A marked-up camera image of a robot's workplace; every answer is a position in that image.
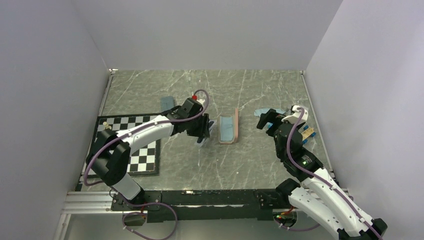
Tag white frame sunglasses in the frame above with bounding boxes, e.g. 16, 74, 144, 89
195, 120, 217, 147

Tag pink glasses case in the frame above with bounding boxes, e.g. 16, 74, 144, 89
218, 108, 239, 145

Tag grey blue glasses case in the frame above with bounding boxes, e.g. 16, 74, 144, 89
160, 96, 176, 112

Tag blue cleaning cloth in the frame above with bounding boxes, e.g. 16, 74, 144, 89
219, 116, 234, 142

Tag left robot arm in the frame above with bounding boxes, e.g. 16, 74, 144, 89
84, 97, 210, 210

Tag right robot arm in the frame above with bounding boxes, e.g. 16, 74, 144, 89
256, 105, 388, 240

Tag wooden toy car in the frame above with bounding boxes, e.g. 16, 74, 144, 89
301, 125, 317, 145

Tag black white chessboard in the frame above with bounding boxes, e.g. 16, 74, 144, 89
90, 113, 161, 176

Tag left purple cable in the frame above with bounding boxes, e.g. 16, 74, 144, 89
82, 89, 210, 240

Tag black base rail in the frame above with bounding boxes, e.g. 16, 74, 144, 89
111, 188, 291, 223

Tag aluminium frame rail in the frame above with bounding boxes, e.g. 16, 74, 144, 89
62, 191, 113, 214

